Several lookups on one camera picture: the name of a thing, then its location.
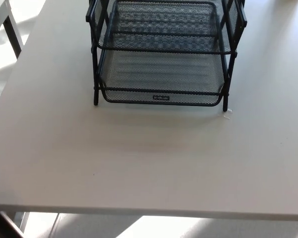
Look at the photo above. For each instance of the white side table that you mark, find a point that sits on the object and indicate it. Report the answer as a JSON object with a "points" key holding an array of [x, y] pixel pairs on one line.
{"points": [[13, 37]]}

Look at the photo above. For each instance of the black metal tray rack frame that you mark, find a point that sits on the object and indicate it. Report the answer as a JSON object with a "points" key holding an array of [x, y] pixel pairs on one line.
{"points": [[96, 99]]}

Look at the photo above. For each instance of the white desk leg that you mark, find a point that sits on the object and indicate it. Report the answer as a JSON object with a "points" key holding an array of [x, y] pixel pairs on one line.
{"points": [[24, 221]]}

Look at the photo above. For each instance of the dark brown bar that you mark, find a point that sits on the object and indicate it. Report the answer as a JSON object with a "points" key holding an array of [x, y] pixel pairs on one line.
{"points": [[5, 225]]}

